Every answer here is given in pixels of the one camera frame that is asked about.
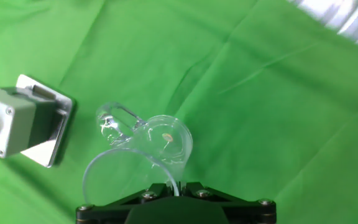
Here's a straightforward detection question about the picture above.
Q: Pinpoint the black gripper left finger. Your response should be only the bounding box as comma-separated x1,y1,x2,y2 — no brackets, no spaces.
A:
76,182,177,224

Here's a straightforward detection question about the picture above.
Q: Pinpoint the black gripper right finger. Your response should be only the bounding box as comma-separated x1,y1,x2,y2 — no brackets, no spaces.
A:
178,182,277,224

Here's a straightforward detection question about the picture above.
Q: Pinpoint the clear glass cup with handle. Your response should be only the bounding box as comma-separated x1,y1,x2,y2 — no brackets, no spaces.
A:
81,101,194,207

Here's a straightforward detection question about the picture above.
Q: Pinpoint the green cloth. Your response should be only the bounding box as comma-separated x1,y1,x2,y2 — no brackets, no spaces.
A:
0,0,358,224

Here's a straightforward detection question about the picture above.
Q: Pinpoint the white box with red button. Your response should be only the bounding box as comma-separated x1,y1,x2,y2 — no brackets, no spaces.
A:
0,87,59,159

